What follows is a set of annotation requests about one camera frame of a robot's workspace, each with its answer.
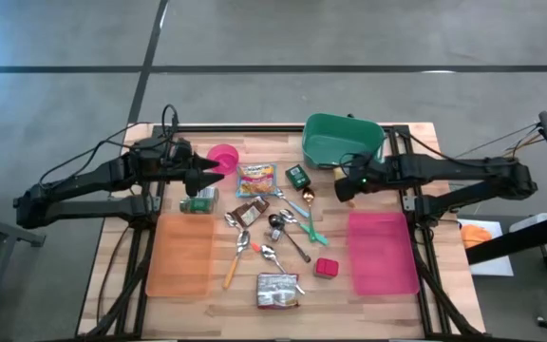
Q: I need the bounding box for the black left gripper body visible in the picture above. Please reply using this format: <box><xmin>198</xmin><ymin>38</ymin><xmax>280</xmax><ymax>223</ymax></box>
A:
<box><xmin>157</xmin><ymin>137</ymin><xmax>195</xmax><ymax>191</ymax></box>

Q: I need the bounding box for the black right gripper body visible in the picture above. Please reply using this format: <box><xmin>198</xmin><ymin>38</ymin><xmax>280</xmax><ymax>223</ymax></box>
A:
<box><xmin>342</xmin><ymin>154</ymin><xmax>391</xmax><ymax>191</ymax></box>

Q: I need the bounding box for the glass spice jar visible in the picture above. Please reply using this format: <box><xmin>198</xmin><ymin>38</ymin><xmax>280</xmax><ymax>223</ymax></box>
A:
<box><xmin>197</xmin><ymin>185</ymin><xmax>220</xmax><ymax>203</ymax></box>

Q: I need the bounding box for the green-label herb jar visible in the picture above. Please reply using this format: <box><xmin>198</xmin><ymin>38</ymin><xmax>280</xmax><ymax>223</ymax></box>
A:
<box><xmin>179</xmin><ymin>195</ymin><xmax>214</xmax><ymax>215</ymax></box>

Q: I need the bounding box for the gold spoon with green handle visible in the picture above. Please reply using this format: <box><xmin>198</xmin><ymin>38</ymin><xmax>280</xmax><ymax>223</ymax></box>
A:
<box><xmin>301</xmin><ymin>185</ymin><xmax>318</xmax><ymax>243</ymax></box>

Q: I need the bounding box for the green plastic bin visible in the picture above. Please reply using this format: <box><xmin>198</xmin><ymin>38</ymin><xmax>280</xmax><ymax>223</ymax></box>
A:
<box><xmin>301</xmin><ymin>112</ymin><xmax>387</xmax><ymax>171</ymax></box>

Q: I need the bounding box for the yellow noodle packet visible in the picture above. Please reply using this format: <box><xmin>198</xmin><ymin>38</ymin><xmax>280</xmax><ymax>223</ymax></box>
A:
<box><xmin>235</xmin><ymin>162</ymin><xmax>278</xmax><ymax>199</ymax></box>

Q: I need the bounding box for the silver spoon with teal handle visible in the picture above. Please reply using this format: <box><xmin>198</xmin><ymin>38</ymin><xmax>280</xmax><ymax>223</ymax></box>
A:
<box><xmin>278</xmin><ymin>208</ymin><xmax>330</xmax><ymax>247</ymax></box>

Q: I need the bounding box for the spoon with light blue handle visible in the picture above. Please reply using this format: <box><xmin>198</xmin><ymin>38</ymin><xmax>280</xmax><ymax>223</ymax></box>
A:
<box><xmin>273</xmin><ymin>187</ymin><xmax>311</xmax><ymax>219</ymax></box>

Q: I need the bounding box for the pink plastic tray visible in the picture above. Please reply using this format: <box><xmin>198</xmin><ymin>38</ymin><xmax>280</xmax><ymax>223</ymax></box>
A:
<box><xmin>348</xmin><ymin>211</ymin><xmax>421</xmax><ymax>296</ymax></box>

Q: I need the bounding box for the orange plastic tray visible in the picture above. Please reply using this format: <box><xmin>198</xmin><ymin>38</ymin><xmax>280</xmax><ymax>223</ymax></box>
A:
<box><xmin>144</xmin><ymin>213</ymin><xmax>217</xmax><ymax>299</ymax></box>

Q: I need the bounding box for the red box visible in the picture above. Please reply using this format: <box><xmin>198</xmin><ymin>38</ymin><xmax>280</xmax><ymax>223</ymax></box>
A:
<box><xmin>313</xmin><ymin>256</ymin><xmax>340</xmax><ymax>280</ymax></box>

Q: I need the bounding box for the pink plastic bowl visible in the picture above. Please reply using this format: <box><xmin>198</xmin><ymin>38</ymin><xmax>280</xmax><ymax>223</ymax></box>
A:
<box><xmin>206</xmin><ymin>143</ymin><xmax>240</xmax><ymax>176</ymax></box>

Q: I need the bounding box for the small dark green box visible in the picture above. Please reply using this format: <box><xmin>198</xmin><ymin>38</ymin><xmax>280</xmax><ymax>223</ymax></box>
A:
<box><xmin>285</xmin><ymin>163</ymin><xmax>311</xmax><ymax>191</ymax></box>

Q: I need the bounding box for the brown chocolate wrapper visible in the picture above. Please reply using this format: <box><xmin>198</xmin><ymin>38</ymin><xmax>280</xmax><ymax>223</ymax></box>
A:
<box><xmin>231</xmin><ymin>196</ymin><xmax>271</xmax><ymax>228</ymax></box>

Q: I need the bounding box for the black spoon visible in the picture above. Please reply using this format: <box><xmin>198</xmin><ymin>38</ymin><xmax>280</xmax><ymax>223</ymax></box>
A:
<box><xmin>268</xmin><ymin>213</ymin><xmax>312</xmax><ymax>264</ymax></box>

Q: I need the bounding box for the all-silver spoon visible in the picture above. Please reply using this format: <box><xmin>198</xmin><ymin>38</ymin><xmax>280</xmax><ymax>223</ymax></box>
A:
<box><xmin>259</xmin><ymin>243</ymin><xmax>307</xmax><ymax>296</ymax></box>

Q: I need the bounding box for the orange object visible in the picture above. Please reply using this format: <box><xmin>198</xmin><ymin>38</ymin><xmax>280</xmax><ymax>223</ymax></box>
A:
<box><xmin>461</xmin><ymin>223</ymin><xmax>493</xmax><ymax>250</ymax></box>

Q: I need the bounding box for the white paper sheet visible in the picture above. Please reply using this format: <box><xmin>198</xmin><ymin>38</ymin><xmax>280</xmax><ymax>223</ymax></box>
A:
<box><xmin>458</xmin><ymin>218</ymin><xmax>516</xmax><ymax>277</ymax></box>

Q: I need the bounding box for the white container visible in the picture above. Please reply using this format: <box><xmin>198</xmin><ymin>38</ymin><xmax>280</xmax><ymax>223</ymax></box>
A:
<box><xmin>509</xmin><ymin>212</ymin><xmax>547</xmax><ymax>234</ymax></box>

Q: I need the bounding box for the silver spoon with red handle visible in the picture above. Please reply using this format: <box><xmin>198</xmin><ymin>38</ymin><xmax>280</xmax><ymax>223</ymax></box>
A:
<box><xmin>223</xmin><ymin>212</ymin><xmax>262</xmax><ymax>253</ymax></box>

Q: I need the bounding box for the black aluminium rig frame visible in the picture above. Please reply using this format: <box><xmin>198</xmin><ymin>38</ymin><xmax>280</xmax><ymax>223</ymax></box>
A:
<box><xmin>81</xmin><ymin>122</ymin><xmax>486</xmax><ymax>342</ymax></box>

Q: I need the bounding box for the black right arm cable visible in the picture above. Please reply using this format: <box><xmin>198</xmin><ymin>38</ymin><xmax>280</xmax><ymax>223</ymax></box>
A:
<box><xmin>339</xmin><ymin>127</ymin><xmax>474</xmax><ymax>170</ymax></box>

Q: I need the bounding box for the silver spoon with orange handle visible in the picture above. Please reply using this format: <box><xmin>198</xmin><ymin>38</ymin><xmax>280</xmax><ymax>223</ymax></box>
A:
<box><xmin>221</xmin><ymin>229</ymin><xmax>252</xmax><ymax>291</ymax></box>

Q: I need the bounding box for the thin wire bundle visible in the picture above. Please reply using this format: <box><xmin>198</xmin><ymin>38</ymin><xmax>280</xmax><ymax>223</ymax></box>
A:
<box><xmin>453</xmin><ymin>122</ymin><xmax>546</xmax><ymax>161</ymax></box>

